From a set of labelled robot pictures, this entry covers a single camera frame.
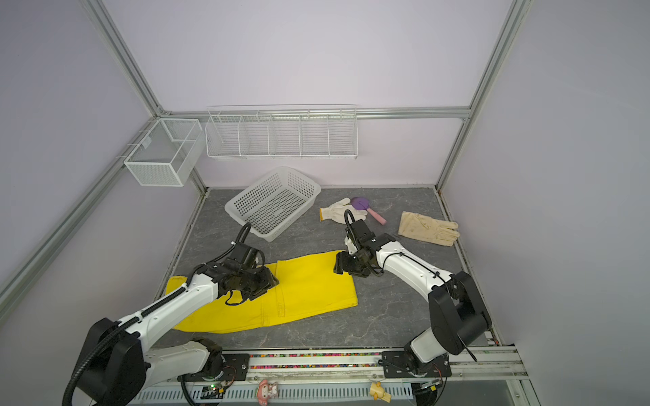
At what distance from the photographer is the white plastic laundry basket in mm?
1087

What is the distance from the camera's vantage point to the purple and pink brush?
110 centimetres

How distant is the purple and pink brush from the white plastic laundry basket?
0.61 ft
